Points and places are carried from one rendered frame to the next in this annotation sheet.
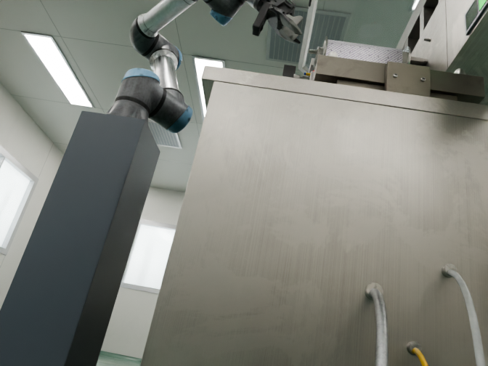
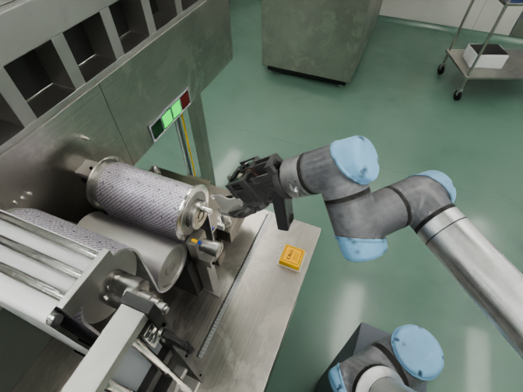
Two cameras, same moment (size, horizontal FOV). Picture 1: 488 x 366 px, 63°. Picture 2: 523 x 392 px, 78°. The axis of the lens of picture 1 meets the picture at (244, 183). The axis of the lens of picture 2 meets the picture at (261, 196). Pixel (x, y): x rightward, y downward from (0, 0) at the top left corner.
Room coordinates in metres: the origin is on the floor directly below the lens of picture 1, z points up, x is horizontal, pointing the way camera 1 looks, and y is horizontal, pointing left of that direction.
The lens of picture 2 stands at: (1.43, 0.13, 1.90)
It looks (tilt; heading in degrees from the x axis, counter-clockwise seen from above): 51 degrees down; 198
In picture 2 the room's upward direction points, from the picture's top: straight up
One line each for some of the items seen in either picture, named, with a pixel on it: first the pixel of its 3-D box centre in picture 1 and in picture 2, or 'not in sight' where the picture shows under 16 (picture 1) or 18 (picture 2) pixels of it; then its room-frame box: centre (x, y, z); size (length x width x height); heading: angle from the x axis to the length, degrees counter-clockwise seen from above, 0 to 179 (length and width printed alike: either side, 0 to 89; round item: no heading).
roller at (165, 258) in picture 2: not in sight; (130, 249); (1.14, -0.31, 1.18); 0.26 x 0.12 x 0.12; 85
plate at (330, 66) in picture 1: (388, 94); (189, 201); (0.84, -0.33, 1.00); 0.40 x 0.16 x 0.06; 85
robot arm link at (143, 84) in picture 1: (140, 91); (408, 356); (1.14, 0.40, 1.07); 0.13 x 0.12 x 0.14; 133
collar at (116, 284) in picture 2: not in sight; (124, 291); (1.28, -0.18, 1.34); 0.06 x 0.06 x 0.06; 85
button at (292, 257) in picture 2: not in sight; (292, 257); (0.89, 0.07, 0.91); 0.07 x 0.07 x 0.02; 85
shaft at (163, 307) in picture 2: not in sight; (152, 304); (1.28, -0.12, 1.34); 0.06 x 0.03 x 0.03; 85
